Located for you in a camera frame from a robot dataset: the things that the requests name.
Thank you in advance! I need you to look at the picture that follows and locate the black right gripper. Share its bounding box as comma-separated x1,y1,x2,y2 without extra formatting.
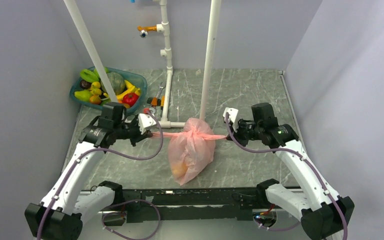
227,117,264,147

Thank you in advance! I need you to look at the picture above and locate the pink peach-print plastic bag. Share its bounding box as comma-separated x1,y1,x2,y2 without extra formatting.
152,117,227,186

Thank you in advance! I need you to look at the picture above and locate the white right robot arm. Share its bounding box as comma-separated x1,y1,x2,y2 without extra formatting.
223,102,355,240

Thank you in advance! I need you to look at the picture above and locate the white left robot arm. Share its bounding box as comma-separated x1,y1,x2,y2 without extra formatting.
24,102,157,240

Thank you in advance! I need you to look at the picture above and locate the small orange fake fruit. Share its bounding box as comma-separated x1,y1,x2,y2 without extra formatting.
88,95,102,105

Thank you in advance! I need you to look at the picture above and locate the green melon fake fruit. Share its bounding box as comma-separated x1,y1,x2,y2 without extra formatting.
107,72,126,95

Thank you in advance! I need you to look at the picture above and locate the green mango fake fruit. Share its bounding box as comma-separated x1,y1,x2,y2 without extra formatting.
73,90,93,103

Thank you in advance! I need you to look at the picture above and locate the dark plum fake fruit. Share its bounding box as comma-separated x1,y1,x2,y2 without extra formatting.
79,79,92,90

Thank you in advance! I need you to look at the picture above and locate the silver wrench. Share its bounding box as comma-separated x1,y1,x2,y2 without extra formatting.
146,84,165,115

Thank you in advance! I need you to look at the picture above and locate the yellow banana in basket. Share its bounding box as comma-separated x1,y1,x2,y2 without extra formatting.
116,80,142,101

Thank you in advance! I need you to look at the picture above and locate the teal fruit basket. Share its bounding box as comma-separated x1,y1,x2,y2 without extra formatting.
69,67,148,115

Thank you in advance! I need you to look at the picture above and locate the yellow banana bunch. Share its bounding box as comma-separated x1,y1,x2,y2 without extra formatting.
89,81,102,96

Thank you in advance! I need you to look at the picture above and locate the green banana bunch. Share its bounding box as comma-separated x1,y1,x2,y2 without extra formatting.
79,69,101,84

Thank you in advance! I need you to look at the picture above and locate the orange faucet valve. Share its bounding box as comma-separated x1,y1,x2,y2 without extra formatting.
137,25,158,39

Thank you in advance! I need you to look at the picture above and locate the white left slanted pole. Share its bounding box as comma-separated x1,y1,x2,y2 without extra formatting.
63,0,118,103

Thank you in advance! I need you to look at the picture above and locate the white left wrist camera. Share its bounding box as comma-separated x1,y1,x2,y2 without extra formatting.
137,113,157,135

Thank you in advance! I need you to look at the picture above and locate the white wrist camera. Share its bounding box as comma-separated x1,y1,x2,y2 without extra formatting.
222,107,239,132
137,113,157,135

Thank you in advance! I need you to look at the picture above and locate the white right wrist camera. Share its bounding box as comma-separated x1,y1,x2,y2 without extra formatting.
222,107,239,132

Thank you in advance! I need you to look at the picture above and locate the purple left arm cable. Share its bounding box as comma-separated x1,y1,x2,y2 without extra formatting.
36,110,164,240

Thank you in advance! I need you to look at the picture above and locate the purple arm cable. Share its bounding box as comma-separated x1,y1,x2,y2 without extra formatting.
224,112,349,240
36,110,164,240

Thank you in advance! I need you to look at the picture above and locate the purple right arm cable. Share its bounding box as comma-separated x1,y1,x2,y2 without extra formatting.
224,112,349,240

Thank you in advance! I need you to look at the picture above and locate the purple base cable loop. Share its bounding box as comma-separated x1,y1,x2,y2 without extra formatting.
101,199,162,240

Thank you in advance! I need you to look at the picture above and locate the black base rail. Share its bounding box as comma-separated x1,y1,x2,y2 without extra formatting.
90,187,309,223

